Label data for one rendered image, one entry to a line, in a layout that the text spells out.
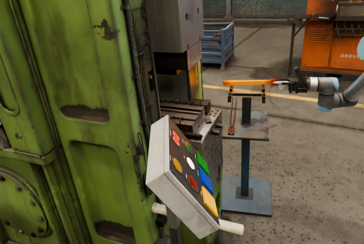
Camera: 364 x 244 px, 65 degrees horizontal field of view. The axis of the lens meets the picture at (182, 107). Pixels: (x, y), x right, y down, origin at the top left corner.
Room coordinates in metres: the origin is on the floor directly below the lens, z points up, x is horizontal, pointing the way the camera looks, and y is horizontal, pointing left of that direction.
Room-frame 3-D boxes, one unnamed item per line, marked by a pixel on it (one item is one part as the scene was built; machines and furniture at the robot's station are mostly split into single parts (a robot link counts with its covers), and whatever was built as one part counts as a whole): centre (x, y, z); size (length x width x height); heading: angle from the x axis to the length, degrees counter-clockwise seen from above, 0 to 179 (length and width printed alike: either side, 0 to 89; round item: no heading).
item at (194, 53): (1.43, 0.11, 1.32); 0.42 x 0.20 x 0.10; 66
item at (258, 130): (1.76, -0.45, 0.67); 0.40 x 0.30 x 0.02; 165
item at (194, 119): (1.43, 0.11, 0.96); 0.42 x 0.20 x 0.09; 66
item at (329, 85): (1.63, -0.92, 0.97); 0.12 x 0.09 x 0.10; 75
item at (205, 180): (0.80, -0.06, 1.01); 0.07 x 0.05 x 0.07; 1
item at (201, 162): (0.90, -0.06, 1.01); 0.07 x 0.05 x 0.07; 1
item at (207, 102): (1.53, -0.10, 0.95); 0.12 x 0.08 x 0.06; 66
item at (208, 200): (0.70, -0.06, 1.01); 0.07 x 0.05 x 0.07; 1
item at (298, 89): (1.67, -0.75, 0.96); 0.12 x 0.08 x 0.09; 75
